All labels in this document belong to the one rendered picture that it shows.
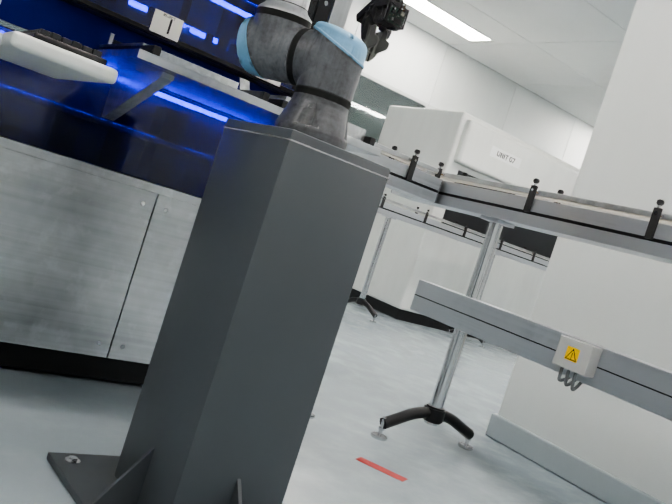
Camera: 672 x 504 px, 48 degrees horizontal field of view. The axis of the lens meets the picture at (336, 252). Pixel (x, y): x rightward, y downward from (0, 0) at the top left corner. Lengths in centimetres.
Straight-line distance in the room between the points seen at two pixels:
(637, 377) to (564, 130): 825
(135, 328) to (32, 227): 41
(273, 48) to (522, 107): 830
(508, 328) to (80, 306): 134
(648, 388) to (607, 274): 92
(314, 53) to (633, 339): 187
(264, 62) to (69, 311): 96
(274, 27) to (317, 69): 13
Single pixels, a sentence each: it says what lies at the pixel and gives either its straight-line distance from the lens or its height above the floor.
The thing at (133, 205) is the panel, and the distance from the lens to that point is 216.
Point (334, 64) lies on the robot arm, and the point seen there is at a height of 94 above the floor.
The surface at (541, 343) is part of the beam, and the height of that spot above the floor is 49.
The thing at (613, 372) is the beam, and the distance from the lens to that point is 232.
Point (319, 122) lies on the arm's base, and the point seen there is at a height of 83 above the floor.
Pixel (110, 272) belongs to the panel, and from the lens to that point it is 218.
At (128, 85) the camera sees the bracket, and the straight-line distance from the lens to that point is 199.
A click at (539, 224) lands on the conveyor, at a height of 85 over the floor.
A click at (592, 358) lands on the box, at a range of 231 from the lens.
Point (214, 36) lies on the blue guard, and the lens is 223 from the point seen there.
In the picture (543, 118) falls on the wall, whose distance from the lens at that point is 1005.
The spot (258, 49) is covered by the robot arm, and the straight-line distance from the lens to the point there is 157.
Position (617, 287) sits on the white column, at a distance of 306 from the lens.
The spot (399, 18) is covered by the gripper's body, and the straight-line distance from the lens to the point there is 203.
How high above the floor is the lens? 65
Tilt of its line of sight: 2 degrees down
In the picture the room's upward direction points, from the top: 18 degrees clockwise
